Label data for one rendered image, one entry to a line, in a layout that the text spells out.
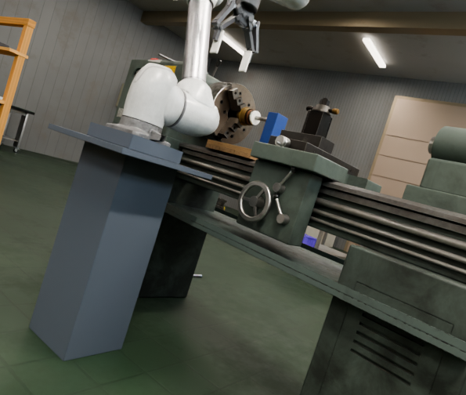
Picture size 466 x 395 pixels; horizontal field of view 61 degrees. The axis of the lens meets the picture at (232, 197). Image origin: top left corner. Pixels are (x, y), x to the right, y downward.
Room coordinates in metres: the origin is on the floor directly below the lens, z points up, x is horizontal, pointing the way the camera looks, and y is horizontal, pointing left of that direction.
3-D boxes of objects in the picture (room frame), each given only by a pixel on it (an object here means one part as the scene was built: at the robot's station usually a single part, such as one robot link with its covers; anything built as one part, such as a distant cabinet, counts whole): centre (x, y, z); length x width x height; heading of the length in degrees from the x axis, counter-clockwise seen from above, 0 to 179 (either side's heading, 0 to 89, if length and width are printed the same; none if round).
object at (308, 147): (1.66, -0.28, 0.95); 0.43 x 0.18 x 0.04; 136
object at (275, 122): (1.87, -0.09, 1.00); 0.08 x 0.06 x 0.23; 136
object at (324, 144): (1.63, -0.22, 1.00); 0.20 x 0.10 x 0.05; 46
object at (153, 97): (1.48, 0.40, 0.97); 0.18 x 0.16 x 0.22; 135
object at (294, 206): (1.48, -0.15, 0.73); 0.27 x 0.12 x 0.27; 46
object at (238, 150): (1.92, -0.04, 0.89); 0.36 x 0.30 x 0.04; 136
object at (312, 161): (1.61, -0.30, 0.90); 0.53 x 0.30 x 0.06; 136
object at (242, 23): (1.26, 0.14, 1.27); 0.08 x 0.07 x 0.09; 138
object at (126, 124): (1.46, 0.39, 0.83); 0.22 x 0.18 x 0.06; 55
